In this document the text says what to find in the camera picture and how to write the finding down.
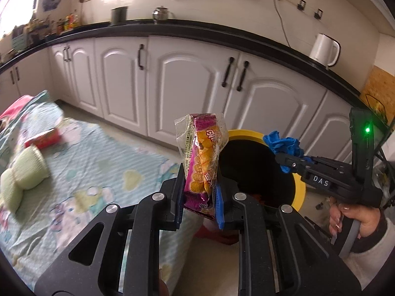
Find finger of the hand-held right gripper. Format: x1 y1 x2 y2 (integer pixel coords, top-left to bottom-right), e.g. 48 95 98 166
275 152 313 173

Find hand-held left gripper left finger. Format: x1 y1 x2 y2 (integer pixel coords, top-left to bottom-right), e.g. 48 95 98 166
34 162 186 296

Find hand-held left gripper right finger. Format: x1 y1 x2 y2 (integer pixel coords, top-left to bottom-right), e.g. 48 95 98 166
214 176 361 296

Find yellow waste bin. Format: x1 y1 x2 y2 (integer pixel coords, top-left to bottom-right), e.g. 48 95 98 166
216 129 307 210

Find purple biscuit packet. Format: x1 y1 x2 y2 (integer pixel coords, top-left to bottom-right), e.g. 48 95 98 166
174 112 229 221

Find person's right forearm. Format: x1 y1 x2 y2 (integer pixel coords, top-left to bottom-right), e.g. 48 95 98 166
336 219 395 287

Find person's right hand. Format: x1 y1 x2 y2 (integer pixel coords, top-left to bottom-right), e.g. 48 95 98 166
328 197 387 241

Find wooden chipboard panel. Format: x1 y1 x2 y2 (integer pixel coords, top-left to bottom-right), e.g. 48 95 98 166
359 65 395 121

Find white electric kettle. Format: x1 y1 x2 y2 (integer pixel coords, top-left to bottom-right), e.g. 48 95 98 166
309 33 341 67

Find white kitchen cabinets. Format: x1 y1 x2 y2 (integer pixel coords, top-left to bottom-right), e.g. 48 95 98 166
0 34 361 173

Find black kitchen countertop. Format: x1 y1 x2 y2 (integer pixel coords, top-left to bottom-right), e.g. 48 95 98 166
0 19 371 102

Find red snack box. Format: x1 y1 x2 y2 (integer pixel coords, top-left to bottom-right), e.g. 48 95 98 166
24 126 62 149

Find green paper cup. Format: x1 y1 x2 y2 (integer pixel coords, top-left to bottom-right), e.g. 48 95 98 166
10 145 50 191
0 169 24 214

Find steel teapot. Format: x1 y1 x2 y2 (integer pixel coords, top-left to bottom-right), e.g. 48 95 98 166
152 5 173 23

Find pink blanket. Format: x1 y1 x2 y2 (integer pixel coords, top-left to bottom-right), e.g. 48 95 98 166
0 95 33 121

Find dark metal pot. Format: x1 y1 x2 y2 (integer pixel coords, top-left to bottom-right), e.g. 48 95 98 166
110 6 128 26

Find group of condiment bottles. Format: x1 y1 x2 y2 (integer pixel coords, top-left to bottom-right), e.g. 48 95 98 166
57 11 80 33

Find green storage rack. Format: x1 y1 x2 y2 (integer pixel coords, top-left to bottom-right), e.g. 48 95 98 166
11 25 30 53

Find thin black cable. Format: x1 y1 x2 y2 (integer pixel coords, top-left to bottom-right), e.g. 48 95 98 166
365 93 390 148

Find kettle power cable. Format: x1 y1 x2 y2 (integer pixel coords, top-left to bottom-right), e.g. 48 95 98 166
273 0 291 48

